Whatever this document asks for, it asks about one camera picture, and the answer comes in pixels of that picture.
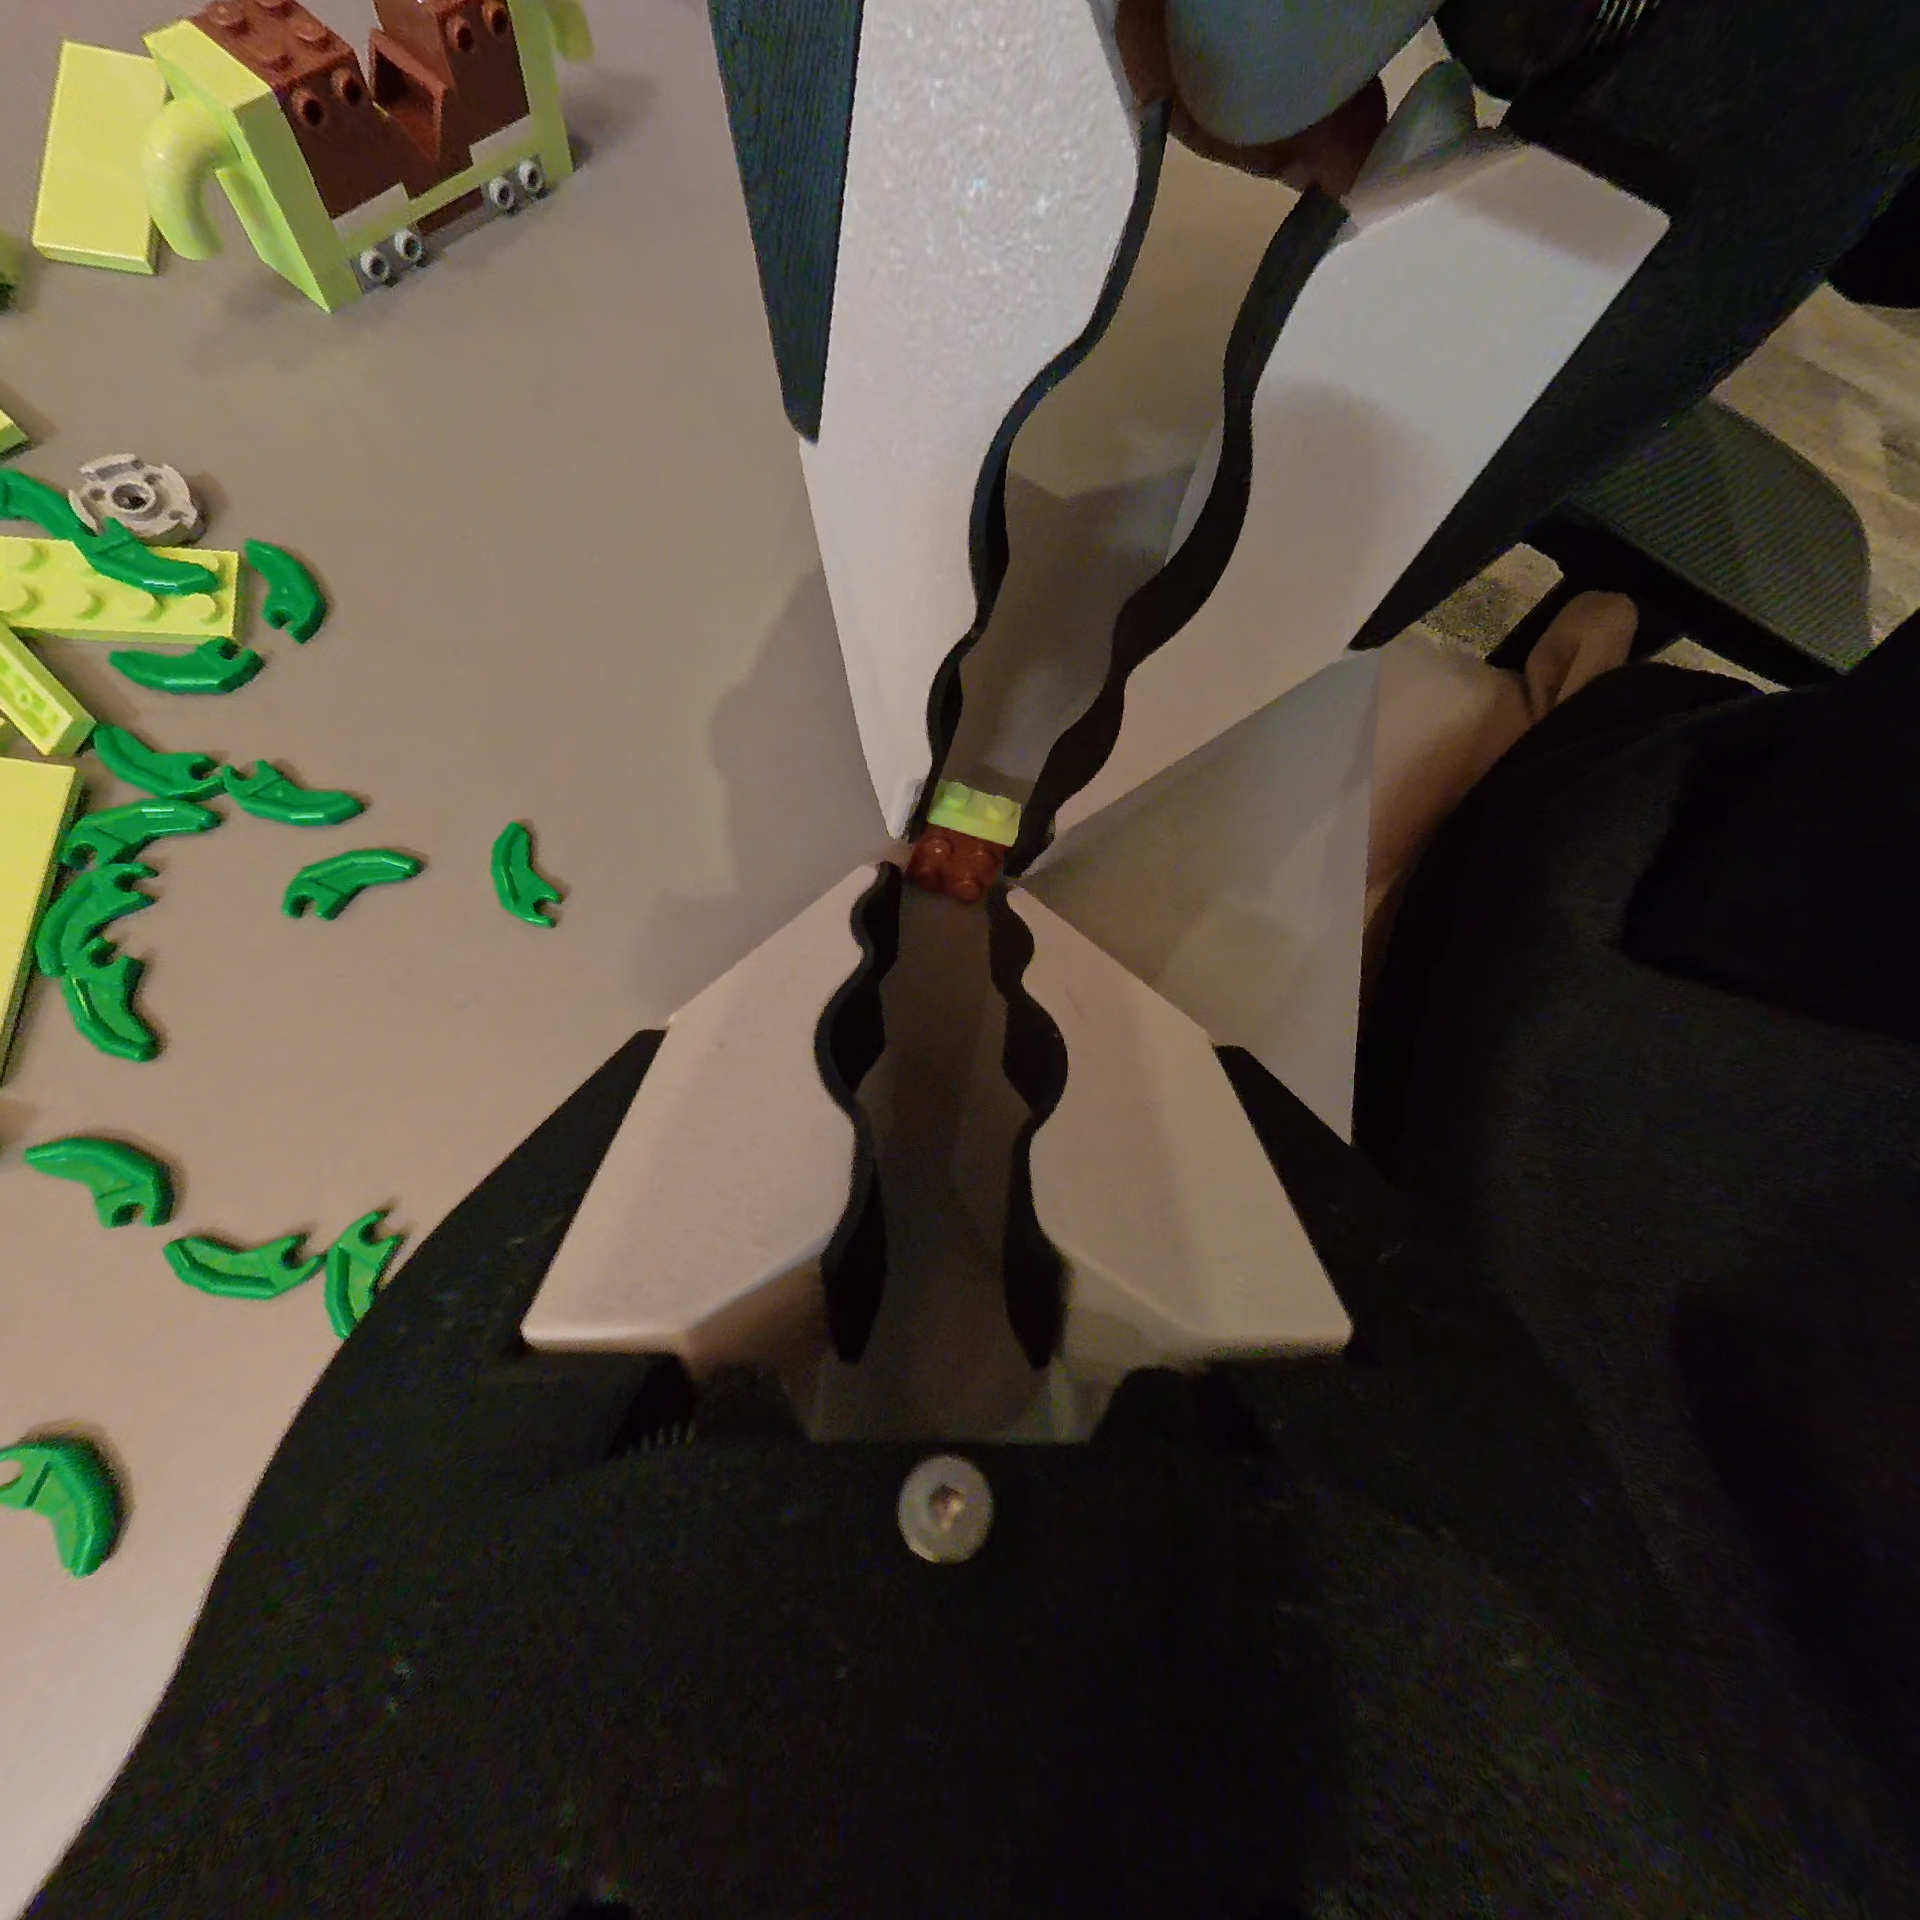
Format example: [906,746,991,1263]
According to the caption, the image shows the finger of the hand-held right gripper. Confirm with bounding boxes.
[795,0,1180,847]
[1005,192,1672,881]

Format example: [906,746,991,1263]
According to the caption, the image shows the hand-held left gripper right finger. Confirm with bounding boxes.
[982,882,1356,1373]

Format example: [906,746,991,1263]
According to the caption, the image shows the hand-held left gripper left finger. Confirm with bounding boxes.
[519,863,909,1367]

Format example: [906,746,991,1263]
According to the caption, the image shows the person's right hand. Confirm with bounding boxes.
[1117,0,1391,202]

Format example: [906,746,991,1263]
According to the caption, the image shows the grey mesh office chair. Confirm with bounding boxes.
[1477,405,1877,684]

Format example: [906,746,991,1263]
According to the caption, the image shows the lime and brown brick model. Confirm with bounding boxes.
[141,0,595,313]

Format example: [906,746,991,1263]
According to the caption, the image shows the person's leg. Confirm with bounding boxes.
[1357,593,1644,1052]

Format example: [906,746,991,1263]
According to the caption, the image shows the scattered green leaf pieces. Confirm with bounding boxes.
[0,224,570,1579]

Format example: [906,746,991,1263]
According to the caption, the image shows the scattered lime bricks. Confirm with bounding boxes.
[0,41,243,1081]

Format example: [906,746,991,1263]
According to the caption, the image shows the grey round brick piece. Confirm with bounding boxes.
[67,455,203,546]

